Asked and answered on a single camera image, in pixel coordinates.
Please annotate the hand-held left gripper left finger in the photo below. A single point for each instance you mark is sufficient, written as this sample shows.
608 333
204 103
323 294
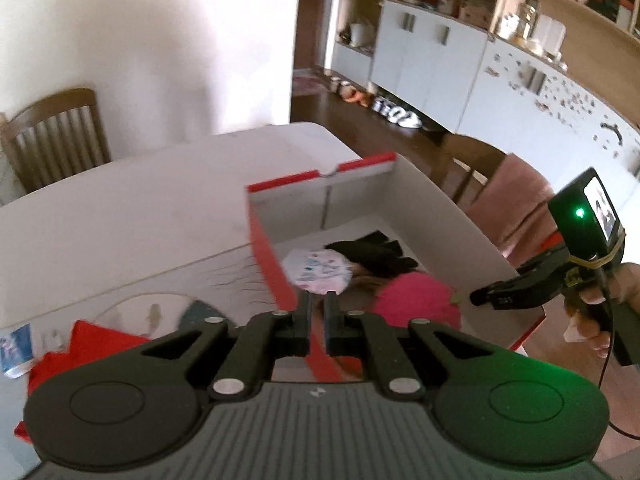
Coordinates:
304 325

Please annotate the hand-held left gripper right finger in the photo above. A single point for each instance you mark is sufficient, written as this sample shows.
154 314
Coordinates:
331 325

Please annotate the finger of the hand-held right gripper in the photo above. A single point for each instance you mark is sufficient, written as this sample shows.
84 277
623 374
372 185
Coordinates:
505 296

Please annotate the white printed cloth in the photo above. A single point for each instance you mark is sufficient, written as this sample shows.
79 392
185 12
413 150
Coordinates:
315 267

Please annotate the red white cardboard box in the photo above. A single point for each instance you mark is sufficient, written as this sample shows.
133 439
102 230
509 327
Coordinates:
450 220

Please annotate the person's right hand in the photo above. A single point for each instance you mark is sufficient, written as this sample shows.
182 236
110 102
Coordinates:
587 330

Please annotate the pink towel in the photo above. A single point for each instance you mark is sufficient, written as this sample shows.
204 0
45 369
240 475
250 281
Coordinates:
515 200

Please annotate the black cloth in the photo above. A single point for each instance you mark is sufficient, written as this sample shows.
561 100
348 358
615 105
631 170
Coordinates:
370 255

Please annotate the magenta cloth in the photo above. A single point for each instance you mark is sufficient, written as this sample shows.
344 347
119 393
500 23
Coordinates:
415 300

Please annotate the white sticker-covered cabinet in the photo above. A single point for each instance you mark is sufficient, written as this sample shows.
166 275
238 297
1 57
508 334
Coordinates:
560 115

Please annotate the wooden chair with towel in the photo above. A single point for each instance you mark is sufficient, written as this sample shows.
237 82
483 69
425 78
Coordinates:
470 160

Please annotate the white black shoes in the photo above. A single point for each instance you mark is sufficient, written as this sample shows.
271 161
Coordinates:
397 112

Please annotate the red cloth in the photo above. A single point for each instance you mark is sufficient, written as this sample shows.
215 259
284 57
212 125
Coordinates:
90 347

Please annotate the orange slippers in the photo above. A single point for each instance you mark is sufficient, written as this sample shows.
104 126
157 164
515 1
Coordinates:
356 95

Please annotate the grey slipper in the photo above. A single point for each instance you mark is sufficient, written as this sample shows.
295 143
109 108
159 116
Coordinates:
333 85

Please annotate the patterned door rug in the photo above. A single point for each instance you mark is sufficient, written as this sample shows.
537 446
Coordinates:
310 82

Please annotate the low white bench cabinet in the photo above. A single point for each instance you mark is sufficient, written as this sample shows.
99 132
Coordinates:
350 62

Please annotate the white bag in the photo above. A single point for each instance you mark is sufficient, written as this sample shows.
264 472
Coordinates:
361 35

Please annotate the blue white tissue pack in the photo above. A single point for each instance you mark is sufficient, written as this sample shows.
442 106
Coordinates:
15 350

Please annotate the brown wooden door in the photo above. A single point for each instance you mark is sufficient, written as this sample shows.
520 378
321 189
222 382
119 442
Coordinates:
312 25

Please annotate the wooden slat-back chair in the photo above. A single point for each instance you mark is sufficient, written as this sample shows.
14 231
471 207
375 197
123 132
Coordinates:
55 132

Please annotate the open wooden wall shelves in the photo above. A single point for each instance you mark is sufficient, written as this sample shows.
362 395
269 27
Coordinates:
575 5

